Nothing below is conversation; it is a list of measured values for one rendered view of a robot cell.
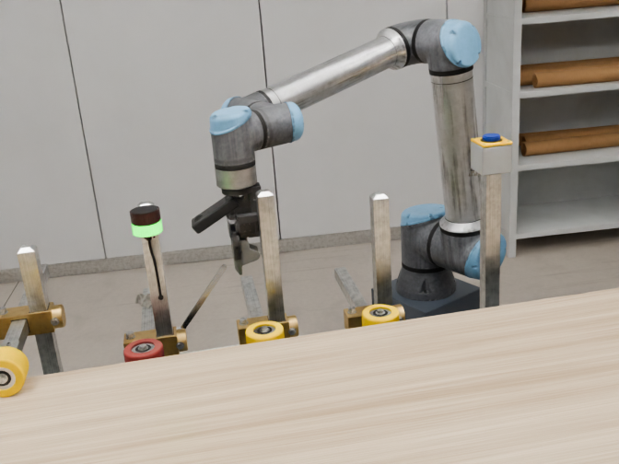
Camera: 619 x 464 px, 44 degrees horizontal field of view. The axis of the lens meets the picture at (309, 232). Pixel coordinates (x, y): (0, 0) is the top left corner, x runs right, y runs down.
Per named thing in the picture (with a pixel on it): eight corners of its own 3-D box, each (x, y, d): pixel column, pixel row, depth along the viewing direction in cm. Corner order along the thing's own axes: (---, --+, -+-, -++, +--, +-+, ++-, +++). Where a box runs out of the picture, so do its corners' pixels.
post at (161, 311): (168, 397, 176) (136, 201, 159) (182, 395, 176) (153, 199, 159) (168, 405, 172) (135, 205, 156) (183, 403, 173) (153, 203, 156)
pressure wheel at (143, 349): (132, 387, 162) (123, 339, 158) (169, 380, 163) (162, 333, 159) (130, 407, 154) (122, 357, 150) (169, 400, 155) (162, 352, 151)
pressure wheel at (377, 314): (357, 362, 165) (355, 314, 161) (374, 345, 171) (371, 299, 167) (391, 369, 161) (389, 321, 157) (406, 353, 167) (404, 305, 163)
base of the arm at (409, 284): (383, 288, 245) (382, 260, 242) (426, 271, 255) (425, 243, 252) (426, 307, 231) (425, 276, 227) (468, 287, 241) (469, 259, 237)
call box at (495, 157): (470, 171, 172) (470, 137, 170) (498, 168, 173) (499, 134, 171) (482, 179, 166) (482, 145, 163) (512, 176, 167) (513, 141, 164)
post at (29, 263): (61, 438, 174) (18, 244, 157) (76, 435, 175) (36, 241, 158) (59, 447, 171) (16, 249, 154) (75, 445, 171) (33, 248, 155)
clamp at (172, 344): (127, 353, 171) (123, 332, 169) (187, 343, 173) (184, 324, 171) (126, 365, 166) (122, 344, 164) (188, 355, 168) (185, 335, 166)
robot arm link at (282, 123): (278, 97, 178) (233, 106, 171) (308, 101, 169) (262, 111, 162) (281, 135, 181) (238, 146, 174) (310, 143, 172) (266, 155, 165)
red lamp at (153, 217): (131, 217, 156) (130, 207, 156) (160, 214, 157) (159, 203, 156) (130, 226, 151) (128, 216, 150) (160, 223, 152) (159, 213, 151)
